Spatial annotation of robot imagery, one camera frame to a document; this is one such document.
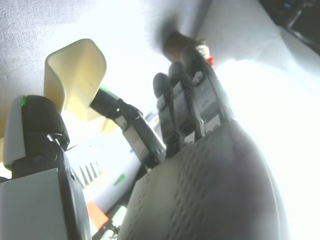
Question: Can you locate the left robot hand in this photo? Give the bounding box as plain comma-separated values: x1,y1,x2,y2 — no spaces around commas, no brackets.
0,47,289,240

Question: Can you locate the cream plastic dustpan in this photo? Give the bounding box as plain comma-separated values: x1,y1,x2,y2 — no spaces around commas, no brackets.
0,38,121,141

